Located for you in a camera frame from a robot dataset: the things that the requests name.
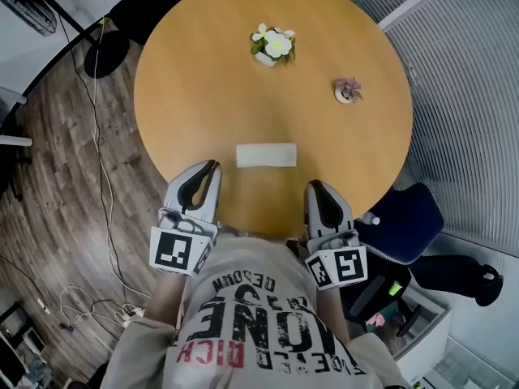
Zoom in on white flower potted plant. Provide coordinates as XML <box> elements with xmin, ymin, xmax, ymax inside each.
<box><xmin>249</xmin><ymin>22</ymin><xmax>297</xmax><ymax>68</ymax></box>

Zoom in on white power strip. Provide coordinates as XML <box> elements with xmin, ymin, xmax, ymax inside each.
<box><xmin>121</xmin><ymin>306</ymin><xmax>145</xmax><ymax>327</ymax></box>

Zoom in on white case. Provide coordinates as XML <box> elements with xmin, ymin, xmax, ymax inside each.
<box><xmin>235</xmin><ymin>142</ymin><xmax>298</xmax><ymax>169</ymax></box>

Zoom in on black standing fan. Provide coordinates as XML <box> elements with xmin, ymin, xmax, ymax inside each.
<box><xmin>0</xmin><ymin>0</ymin><xmax>131</xmax><ymax>79</ymax></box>

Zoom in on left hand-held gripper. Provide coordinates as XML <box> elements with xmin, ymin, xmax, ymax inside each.
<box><xmin>148</xmin><ymin>159</ymin><xmax>223</xmax><ymax>278</ymax></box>

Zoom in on blue chair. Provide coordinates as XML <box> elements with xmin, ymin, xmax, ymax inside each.
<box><xmin>352</xmin><ymin>182</ymin><xmax>445</xmax><ymax>265</ymax></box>

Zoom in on small purple potted plant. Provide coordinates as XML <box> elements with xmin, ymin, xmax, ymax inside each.
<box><xmin>332</xmin><ymin>76</ymin><xmax>365</xmax><ymax>105</ymax></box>

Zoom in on person's right forearm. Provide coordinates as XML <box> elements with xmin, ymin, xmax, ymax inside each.
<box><xmin>320</xmin><ymin>285</ymin><xmax>352</xmax><ymax>344</ymax></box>

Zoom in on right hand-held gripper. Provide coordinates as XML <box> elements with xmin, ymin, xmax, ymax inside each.
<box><xmin>303</xmin><ymin>179</ymin><xmax>369</xmax><ymax>291</ymax></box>

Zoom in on person's printed beige shirt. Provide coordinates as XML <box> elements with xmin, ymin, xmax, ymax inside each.
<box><xmin>99</xmin><ymin>224</ymin><xmax>410</xmax><ymax>389</ymax></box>

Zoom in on person's left forearm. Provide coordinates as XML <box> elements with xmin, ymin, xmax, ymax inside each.
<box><xmin>148</xmin><ymin>273</ymin><xmax>188</xmax><ymax>323</ymax></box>

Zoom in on black mesh office chair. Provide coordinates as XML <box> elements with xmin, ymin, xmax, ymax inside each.
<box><xmin>340</xmin><ymin>253</ymin><xmax>504</xmax><ymax>338</ymax></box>

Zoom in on long black cable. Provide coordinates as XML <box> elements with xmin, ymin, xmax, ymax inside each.
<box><xmin>42</xmin><ymin>0</ymin><xmax>137</xmax><ymax>311</ymax></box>

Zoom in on black office chair with headrest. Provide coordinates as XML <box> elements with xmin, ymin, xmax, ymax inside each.
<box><xmin>109</xmin><ymin>0</ymin><xmax>244</xmax><ymax>47</ymax></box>

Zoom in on white cabinet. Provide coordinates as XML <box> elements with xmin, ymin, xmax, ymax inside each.
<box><xmin>392</xmin><ymin>285</ymin><xmax>452</xmax><ymax>389</ymax></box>

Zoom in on white desk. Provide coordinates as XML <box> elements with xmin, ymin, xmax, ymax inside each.
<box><xmin>0</xmin><ymin>85</ymin><xmax>33</xmax><ymax>147</ymax></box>

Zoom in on looped white cable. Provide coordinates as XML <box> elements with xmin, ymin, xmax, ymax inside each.
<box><xmin>59</xmin><ymin>284</ymin><xmax>127</xmax><ymax>327</ymax></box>

